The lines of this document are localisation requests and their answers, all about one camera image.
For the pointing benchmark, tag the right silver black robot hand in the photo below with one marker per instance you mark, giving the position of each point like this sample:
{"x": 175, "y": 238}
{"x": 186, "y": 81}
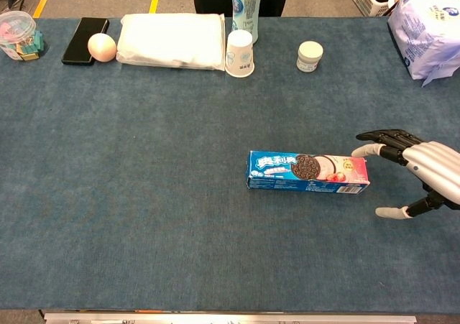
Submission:
{"x": 435, "y": 169}

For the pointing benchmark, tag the blue pink Oreo box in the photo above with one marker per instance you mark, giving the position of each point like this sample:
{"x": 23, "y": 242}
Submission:
{"x": 305, "y": 173}

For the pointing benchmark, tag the purple white tissue package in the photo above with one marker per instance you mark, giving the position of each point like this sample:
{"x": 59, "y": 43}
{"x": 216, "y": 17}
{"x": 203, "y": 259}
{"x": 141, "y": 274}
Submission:
{"x": 427, "y": 33}

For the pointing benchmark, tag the small white lidded jar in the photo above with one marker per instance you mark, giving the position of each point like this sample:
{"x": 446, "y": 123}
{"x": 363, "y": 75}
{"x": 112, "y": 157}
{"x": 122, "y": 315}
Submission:
{"x": 309, "y": 56}

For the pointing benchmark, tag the upturned white paper cup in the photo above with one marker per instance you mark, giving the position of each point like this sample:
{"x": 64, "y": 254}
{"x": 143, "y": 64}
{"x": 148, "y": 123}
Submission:
{"x": 239, "y": 54}

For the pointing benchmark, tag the white blue drink bottle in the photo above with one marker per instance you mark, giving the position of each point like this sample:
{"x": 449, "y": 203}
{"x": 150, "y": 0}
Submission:
{"x": 246, "y": 8}

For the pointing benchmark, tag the teal carpet table mat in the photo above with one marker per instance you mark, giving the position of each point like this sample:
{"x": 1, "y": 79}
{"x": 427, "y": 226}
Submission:
{"x": 179, "y": 194}

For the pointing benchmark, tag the white powder plastic bag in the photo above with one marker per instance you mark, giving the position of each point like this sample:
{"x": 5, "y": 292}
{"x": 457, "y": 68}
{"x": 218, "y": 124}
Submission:
{"x": 172, "y": 40}

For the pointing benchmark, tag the beige egg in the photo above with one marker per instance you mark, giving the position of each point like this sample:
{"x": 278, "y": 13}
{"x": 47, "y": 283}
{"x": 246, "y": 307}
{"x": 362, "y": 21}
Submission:
{"x": 102, "y": 47}

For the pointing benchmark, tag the black smartphone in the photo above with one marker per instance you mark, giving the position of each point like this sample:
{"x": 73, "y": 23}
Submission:
{"x": 79, "y": 40}

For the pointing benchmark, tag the clear jar of binder clips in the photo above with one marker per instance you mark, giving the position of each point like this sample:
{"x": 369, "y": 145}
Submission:
{"x": 18, "y": 36}

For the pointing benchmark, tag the aluminium frame rail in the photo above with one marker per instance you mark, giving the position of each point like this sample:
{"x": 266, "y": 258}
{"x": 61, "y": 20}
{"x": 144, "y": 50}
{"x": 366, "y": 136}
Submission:
{"x": 230, "y": 318}

